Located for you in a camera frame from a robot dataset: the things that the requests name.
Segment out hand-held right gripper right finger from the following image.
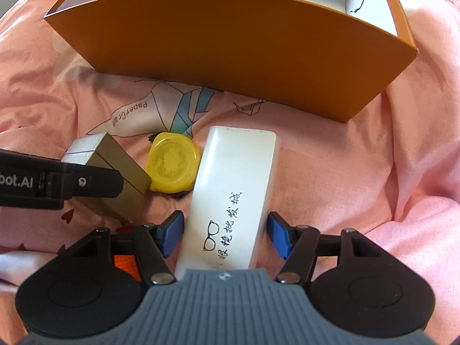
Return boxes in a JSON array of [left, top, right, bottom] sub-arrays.
[[268, 211, 389, 285]]

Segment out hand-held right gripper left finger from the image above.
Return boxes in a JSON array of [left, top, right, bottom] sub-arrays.
[[72, 210, 185, 285]]

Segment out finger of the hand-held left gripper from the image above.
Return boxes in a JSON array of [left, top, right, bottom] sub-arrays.
[[47, 162, 125, 201]]

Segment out grey rectangular box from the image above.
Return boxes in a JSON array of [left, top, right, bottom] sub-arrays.
[[61, 132, 152, 224]]

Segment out white glasses case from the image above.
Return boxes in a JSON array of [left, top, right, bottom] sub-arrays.
[[174, 126, 281, 271]]

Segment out orange cardboard box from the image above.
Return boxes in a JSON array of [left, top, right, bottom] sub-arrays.
[[43, 0, 419, 124]]

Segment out orange object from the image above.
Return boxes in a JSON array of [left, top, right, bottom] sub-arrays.
[[114, 254, 140, 281]]

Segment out pink printed blanket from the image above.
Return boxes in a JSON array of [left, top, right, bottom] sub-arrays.
[[0, 0, 460, 331]]

